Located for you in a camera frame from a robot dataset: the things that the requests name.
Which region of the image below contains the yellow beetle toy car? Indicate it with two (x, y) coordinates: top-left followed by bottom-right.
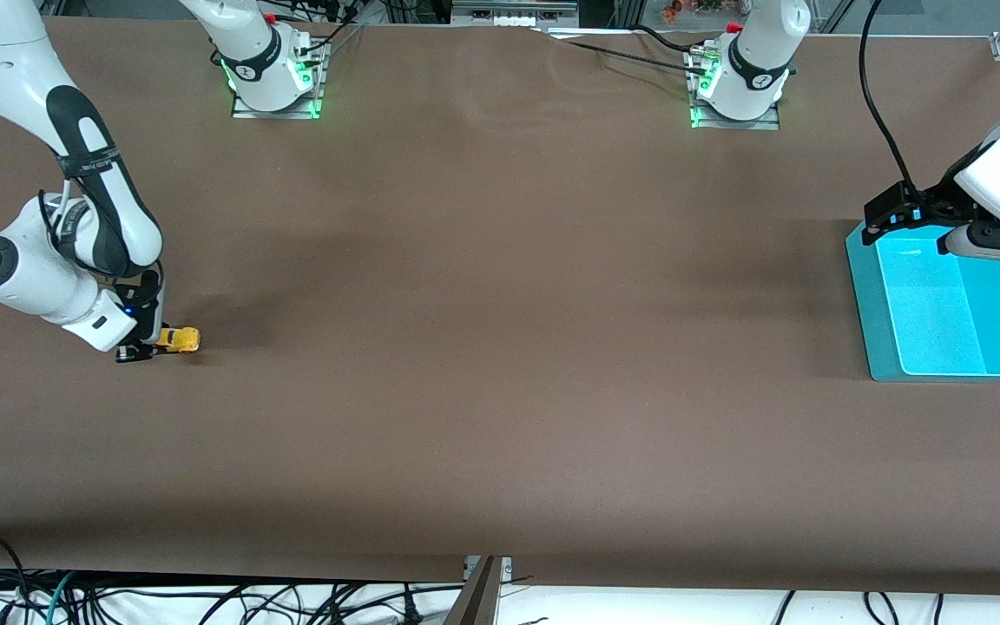
(156, 326), (202, 355)

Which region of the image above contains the teal plastic bin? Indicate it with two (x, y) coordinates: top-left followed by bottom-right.
(845, 217), (1000, 383)

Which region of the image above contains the grey metal rack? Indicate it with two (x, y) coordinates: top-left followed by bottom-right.
(451, 0), (582, 26)

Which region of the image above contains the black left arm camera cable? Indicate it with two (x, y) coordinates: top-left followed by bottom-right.
(859, 0), (919, 190)

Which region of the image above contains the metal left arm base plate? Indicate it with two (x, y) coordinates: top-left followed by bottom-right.
(688, 45), (784, 132)

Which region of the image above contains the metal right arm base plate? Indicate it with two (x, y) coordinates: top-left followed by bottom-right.
(230, 42), (328, 121)

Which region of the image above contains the teal floor cable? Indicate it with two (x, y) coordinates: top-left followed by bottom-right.
(43, 570), (81, 625)

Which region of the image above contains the short black table cable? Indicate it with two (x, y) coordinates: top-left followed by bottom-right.
(634, 23), (702, 53)

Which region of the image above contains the long black table cable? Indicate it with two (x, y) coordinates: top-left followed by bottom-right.
(542, 31), (706, 73)

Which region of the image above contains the black base power cable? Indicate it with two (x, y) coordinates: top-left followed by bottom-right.
(295, 17), (368, 58)

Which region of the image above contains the dark angled post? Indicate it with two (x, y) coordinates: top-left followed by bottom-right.
(442, 556), (502, 625)

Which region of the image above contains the silver metal bracket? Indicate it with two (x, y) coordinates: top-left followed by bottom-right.
(463, 556), (515, 584)

